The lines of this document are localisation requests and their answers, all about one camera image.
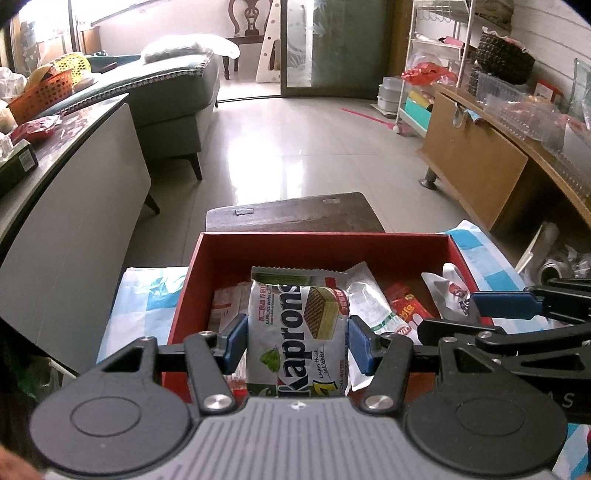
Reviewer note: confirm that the clear plastic containers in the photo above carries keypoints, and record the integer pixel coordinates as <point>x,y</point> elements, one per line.
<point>531,110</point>

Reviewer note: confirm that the white leaning board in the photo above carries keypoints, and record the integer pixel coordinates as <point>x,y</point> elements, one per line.
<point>272,46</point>

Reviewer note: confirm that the black box with white label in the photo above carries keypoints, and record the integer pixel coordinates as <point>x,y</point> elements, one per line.
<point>16,166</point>

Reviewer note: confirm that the red packet on side table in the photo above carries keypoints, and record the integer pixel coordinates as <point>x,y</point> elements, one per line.
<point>37,129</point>

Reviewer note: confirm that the crumpled clear plastic wrap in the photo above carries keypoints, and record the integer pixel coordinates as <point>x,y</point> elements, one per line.
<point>558,258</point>

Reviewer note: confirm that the blue white checked tablecloth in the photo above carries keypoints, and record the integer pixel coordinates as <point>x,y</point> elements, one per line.
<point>147,300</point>

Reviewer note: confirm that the orange plastic basket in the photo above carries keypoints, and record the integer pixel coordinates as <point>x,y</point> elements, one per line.
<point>41,94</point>

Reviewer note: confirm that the dark woven basket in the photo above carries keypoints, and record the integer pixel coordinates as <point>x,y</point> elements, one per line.
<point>503,55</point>

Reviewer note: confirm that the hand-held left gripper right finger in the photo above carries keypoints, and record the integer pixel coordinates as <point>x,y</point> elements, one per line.
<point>360,346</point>

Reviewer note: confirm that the red cardboard box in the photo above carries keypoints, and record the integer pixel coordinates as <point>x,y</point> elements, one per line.
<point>194,286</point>

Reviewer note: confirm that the dark wooden chair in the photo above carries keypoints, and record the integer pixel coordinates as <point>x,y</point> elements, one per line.
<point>249,27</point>

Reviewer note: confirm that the wooden cabinet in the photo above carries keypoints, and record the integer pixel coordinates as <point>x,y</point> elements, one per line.
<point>475,152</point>

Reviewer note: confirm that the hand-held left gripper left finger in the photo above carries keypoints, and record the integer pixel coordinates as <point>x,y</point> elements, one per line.
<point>235,344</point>

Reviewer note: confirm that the green white wafer packet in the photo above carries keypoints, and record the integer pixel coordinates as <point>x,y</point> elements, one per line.
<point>295,332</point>

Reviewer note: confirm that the grey sofa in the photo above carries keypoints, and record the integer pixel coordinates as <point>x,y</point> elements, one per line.
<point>171,106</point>

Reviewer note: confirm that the white metal rack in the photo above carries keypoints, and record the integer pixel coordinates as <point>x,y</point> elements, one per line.
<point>438,41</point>

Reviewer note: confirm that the white packet with red print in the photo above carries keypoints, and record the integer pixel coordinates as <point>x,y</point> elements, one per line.
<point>228,302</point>

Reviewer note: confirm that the white pouch with red print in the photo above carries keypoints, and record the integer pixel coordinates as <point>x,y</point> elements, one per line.
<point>445,288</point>

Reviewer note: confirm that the red snack packet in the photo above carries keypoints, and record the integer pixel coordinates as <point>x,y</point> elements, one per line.
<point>404,307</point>

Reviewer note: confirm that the white pillow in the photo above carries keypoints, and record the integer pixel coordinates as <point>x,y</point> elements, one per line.
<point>189,48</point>

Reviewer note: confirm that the red plastic bag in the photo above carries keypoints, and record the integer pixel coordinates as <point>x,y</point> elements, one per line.
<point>427,74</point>

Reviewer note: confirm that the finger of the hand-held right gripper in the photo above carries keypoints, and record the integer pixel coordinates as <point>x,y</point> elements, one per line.
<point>503,304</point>
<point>461,328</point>

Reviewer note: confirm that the grey side table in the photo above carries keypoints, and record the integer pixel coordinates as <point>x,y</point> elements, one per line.
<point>78,207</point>

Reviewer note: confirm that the pink broom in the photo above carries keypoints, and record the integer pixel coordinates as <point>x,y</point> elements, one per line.
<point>397,127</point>

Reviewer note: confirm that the long white snack packet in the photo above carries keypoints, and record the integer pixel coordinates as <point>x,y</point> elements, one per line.
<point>369,300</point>

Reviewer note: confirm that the glass door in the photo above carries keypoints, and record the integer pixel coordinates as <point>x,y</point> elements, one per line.
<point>337,46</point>

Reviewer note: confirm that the yellow plastic basket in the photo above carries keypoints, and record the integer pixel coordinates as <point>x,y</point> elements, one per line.
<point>69,64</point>

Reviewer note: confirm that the brown wooden stool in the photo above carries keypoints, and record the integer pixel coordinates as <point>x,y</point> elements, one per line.
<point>295,212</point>

